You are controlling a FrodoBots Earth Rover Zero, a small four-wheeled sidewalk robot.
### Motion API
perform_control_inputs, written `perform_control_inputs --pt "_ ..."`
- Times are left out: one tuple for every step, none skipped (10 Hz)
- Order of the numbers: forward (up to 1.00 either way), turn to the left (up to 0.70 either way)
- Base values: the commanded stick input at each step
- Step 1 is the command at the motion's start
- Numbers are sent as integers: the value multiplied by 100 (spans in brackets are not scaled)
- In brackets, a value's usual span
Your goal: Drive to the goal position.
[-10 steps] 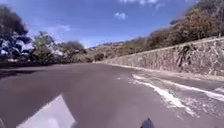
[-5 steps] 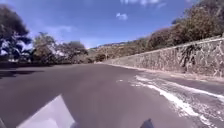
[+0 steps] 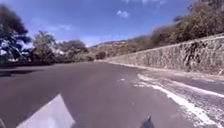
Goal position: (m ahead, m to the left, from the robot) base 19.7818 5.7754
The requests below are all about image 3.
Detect grey asphalt road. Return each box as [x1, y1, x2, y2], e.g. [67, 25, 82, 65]
[0, 61, 224, 128]

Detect pale roadside kerb strip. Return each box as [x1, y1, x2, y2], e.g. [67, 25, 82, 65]
[99, 60, 224, 81]

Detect bushes on slope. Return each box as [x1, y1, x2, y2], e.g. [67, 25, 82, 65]
[89, 0, 224, 61]

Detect row of trees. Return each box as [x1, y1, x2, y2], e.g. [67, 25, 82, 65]
[0, 4, 96, 65]

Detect white painted road line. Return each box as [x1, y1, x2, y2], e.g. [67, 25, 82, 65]
[116, 73, 224, 128]

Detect stone retaining wall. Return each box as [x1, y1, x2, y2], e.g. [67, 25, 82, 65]
[101, 33, 224, 76]

